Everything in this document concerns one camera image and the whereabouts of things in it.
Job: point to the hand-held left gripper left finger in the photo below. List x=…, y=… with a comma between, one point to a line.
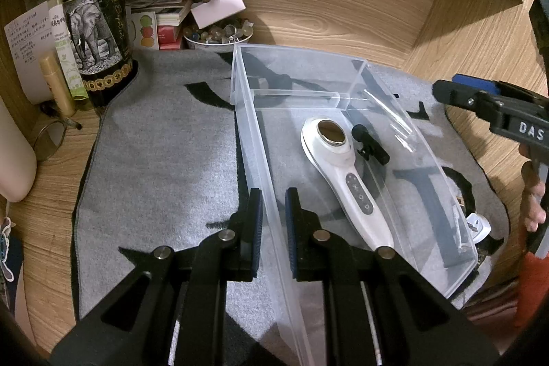
x=256, y=220

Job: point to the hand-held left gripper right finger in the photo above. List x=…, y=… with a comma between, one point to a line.
x=292, y=220

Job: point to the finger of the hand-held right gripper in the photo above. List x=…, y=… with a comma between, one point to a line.
x=454, y=93
x=474, y=81

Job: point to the clear plastic storage box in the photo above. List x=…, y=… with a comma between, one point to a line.
x=278, y=160

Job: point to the white handheld massager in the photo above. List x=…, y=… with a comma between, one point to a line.
x=343, y=173

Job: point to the white power adapter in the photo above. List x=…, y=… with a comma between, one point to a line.
x=478, y=226

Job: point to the person's right hand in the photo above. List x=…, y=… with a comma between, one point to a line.
x=534, y=198

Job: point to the black clip microphone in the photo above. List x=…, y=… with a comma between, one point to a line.
x=369, y=145

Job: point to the grey mat with black pattern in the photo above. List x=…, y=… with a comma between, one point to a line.
x=163, y=160

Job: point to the white bowl of stones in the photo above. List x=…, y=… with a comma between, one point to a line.
x=218, y=36

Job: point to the red box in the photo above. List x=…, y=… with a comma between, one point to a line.
x=168, y=36

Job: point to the pale pink box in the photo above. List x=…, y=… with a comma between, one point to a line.
x=218, y=8

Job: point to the fruit print card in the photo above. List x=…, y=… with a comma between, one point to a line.
x=145, y=29

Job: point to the round metal-rimmed mirror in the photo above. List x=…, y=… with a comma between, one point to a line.
x=45, y=143

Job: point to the yellow lip balm stick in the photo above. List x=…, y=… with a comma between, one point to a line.
x=58, y=87

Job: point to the dark wine bottle elephant label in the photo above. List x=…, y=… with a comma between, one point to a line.
x=96, y=36

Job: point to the green and white tube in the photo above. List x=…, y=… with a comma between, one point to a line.
x=68, y=61

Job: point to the beige rounded object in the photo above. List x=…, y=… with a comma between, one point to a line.
x=17, y=160

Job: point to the white handwritten paper note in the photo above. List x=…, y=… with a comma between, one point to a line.
x=30, y=48

